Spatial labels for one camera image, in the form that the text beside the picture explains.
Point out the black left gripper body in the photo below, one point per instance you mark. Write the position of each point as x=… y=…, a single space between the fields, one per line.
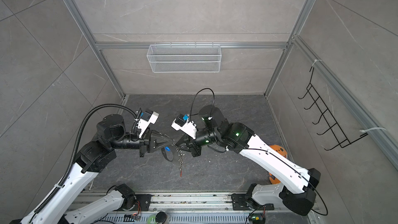
x=144 y=141

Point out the black wire hook rack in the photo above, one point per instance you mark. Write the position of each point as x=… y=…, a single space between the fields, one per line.
x=326 y=116

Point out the white wire mesh basket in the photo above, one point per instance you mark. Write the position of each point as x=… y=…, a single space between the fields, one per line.
x=188 y=58

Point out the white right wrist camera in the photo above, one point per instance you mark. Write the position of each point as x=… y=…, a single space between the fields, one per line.
x=182 y=123

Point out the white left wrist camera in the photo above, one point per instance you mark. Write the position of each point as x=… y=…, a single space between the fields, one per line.
x=147 y=117

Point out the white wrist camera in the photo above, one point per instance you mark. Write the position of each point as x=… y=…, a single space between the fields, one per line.
x=147 y=117
x=182 y=123

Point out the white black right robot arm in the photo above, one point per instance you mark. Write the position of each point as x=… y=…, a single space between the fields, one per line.
x=297 y=187

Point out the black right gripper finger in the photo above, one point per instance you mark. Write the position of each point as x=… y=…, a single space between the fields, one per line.
x=183 y=141
x=184 y=148

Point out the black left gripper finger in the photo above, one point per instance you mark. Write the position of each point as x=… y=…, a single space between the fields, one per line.
x=161 y=138
x=161 y=146

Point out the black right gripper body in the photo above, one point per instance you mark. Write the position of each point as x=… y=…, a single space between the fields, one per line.
x=197 y=149

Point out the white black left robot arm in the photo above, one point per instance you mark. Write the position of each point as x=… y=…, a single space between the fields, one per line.
x=86 y=164

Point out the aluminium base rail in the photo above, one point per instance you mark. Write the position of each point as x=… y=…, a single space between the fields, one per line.
x=203 y=208

